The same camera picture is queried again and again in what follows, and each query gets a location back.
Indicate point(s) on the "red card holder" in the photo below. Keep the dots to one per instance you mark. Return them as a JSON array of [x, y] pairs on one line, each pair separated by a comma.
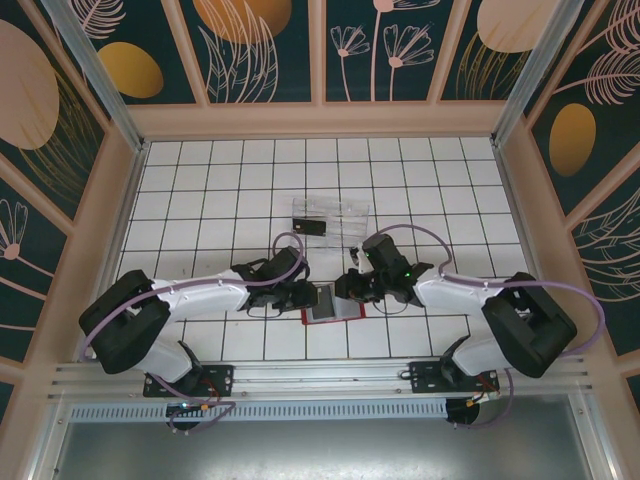
[[350, 310]]

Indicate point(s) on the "clear acrylic organizer tray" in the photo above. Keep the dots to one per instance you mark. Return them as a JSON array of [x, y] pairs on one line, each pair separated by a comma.
[[345, 220]]

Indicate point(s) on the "black credit card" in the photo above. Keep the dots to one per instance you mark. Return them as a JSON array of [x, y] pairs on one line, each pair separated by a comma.
[[310, 226]]

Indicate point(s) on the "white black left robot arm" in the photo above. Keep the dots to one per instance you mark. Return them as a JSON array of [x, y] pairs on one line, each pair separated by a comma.
[[200, 295]]

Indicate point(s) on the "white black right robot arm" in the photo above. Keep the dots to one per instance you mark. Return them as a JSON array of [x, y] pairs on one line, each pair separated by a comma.
[[450, 295]]

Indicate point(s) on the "grey metal sheet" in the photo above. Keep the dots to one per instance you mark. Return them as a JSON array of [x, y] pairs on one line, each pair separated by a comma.
[[320, 450]]

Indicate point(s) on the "aluminium mounting rail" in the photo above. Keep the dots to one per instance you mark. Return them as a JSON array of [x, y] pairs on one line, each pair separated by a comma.
[[320, 377]]

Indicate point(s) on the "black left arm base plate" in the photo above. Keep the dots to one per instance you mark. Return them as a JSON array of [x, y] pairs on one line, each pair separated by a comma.
[[220, 380]]

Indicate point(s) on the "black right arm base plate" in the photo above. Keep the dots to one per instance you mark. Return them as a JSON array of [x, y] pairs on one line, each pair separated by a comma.
[[425, 377]]

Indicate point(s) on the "aluminium frame post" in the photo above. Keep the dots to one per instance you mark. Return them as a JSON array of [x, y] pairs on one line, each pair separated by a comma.
[[531, 75], [102, 85]]

